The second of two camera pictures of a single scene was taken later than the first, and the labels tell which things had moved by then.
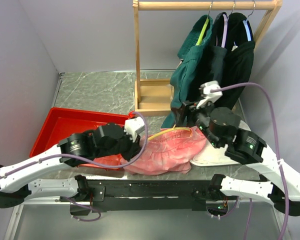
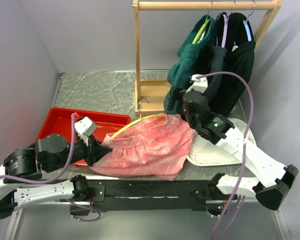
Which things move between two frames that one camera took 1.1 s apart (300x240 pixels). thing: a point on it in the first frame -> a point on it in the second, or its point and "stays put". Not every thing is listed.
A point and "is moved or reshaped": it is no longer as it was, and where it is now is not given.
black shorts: x=239 y=44 stays put
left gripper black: x=133 y=148 -> x=95 y=150
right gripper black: x=186 y=108 -> x=176 y=94
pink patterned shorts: x=171 y=152 is moved or reshaped
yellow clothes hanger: x=173 y=129 is moved or reshaped
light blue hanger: x=248 y=29 stays put
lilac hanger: x=225 y=31 stays put
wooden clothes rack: x=153 y=96 stays put
